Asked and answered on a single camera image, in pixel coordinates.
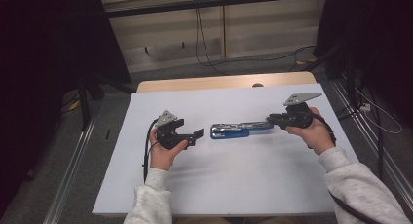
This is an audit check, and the black floor cable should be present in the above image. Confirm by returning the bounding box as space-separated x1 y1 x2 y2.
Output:
335 84 398 186

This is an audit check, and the hand-held gripper cable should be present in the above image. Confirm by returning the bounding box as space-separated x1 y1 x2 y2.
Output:
141 118 161 184
306 110 383 224

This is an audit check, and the person's right hand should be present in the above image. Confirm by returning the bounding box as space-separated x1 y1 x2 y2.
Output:
284 106 337 157

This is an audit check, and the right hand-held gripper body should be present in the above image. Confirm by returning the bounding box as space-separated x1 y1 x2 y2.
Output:
279 92 323 131

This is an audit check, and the person's left hand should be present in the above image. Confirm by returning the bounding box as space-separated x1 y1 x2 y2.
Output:
148 126 190 172

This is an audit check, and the white table cover sheet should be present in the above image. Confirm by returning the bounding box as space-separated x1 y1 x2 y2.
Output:
92 83 361 217

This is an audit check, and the right hand-held gripper cable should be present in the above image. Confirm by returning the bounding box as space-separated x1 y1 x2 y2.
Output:
306 110 383 224

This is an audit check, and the black curtain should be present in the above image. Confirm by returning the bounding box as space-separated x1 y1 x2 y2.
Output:
0 0 132 218
313 0 413 128

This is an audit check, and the beige wall cabinet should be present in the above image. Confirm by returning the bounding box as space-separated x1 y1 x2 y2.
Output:
98 0 327 74

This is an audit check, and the light wooden table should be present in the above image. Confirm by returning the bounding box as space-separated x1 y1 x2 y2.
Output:
135 71 318 93

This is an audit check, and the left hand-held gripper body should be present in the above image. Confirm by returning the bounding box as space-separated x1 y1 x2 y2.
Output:
155 109 196 151

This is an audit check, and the black tripod stand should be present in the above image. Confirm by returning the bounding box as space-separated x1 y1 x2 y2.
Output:
305 38 361 103
77 71 137 131

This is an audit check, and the yellow floor tape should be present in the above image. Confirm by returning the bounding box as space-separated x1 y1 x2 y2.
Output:
295 57 318 66
60 93 81 113

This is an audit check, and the black hanging cable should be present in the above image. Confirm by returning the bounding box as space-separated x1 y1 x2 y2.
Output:
194 7 317 76

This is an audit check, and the left hand-held gripper cable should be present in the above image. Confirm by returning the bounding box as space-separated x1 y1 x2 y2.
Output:
141 118 161 184

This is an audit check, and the blue stapler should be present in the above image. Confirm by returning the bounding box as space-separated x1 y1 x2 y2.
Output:
209 120 275 140

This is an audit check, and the aluminium floor rail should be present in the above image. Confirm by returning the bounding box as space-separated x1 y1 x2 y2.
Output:
330 80 413 212
42 116 97 224

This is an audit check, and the white floor cable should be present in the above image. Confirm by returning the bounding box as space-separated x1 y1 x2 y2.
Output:
354 87 404 135

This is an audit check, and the black horizontal bar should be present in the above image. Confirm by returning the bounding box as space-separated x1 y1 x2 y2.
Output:
104 0 327 19

